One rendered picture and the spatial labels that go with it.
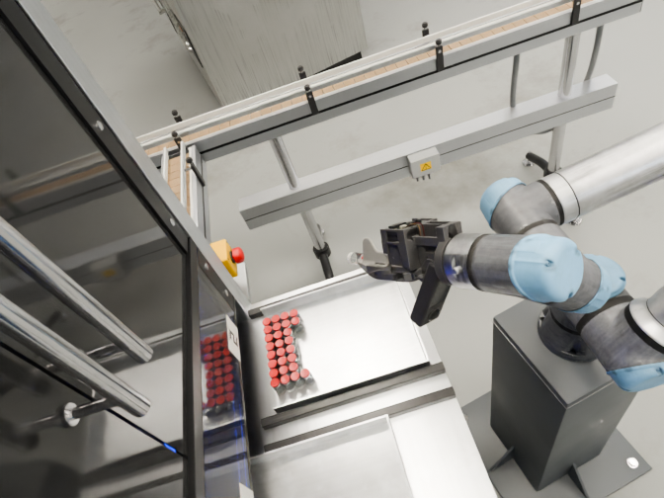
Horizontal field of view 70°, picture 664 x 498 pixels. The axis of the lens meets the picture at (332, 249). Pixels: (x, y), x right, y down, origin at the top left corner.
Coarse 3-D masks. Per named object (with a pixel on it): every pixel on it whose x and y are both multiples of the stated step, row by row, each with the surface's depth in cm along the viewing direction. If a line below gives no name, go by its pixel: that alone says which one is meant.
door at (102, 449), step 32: (0, 352) 40; (0, 384) 39; (32, 384) 43; (0, 416) 38; (32, 416) 41; (96, 416) 50; (0, 448) 37; (32, 448) 40; (64, 448) 44; (96, 448) 48; (128, 448) 54; (160, 448) 60; (0, 480) 36; (32, 480) 39; (64, 480) 43; (96, 480) 47; (128, 480) 52; (160, 480) 58
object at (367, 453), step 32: (384, 416) 93; (288, 448) 94; (320, 448) 96; (352, 448) 94; (384, 448) 93; (256, 480) 95; (288, 480) 93; (320, 480) 92; (352, 480) 91; (384, 480) 89
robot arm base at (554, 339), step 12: (540, 324) 108; (552, 324) 102; (540, 336) 107; (552, 336) 103; (564, 336) 100; (576, 336) 99; (552, 348) 104; (564, 348) 102; (576, 348) 102; (588, 348) 100; (576, 360) 103; (588, 360) 102
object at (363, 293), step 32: (352, 288) 118; (384, 288) 116; (320, 320) 114; (352, 320) 112; (384, 320) 110; (320, 352) 109; (352, 352) 107; (384, 352) 105; (416, 352) 104; (320, 384) 104; (352, 384) 99
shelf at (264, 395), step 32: (256, 320) 119; (256, 352) 114; (256, 384) 108; (416, 384) 99; (448, 384) 98; (256, 416) 104; (320, 416) 100; (352, 416) 98; (416, 416) 95; (448, 416) 94; (256, 448) 99; (416, 448) 92; (448, 448) 90; (416, 480) 88; (448, 480) 87; (480, 480) 86
